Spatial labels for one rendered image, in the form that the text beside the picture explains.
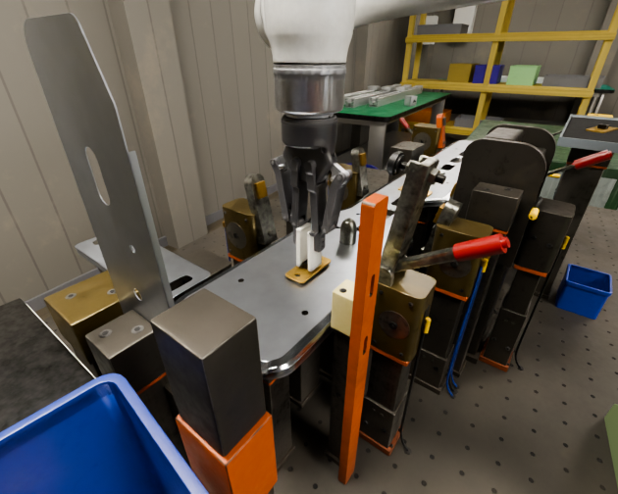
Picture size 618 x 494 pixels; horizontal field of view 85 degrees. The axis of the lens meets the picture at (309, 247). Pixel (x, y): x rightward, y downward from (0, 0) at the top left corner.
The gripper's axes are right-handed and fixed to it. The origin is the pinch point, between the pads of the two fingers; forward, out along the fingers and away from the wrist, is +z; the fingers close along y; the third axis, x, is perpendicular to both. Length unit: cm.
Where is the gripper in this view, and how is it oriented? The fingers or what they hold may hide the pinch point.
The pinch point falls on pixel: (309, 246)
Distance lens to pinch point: 54.5
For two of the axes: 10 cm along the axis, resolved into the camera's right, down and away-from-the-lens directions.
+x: -6.0, 4.0, -7.0
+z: 0.0, 8.7, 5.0
